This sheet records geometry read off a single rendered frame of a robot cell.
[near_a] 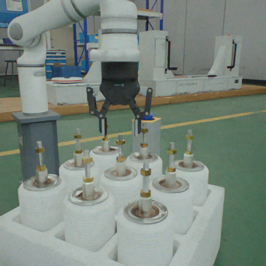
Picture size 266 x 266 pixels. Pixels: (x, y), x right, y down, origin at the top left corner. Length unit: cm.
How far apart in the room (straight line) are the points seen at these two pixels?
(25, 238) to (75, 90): 221
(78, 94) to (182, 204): 226
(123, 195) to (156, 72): 272
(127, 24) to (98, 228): 37
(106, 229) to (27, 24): 72
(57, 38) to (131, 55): 651
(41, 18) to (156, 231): 75
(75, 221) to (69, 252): 5
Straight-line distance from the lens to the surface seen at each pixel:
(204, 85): 370
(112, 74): 54
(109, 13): 55
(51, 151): 109
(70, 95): 269
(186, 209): 57
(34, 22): 100
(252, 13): 643
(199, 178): 66
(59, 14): 96
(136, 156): 73
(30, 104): 106
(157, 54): 324
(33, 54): 108
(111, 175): 61
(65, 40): 706
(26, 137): 106
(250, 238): 92
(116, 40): 54
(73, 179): 66
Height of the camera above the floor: 50
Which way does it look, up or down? 15 degrees down
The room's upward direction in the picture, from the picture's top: straight up
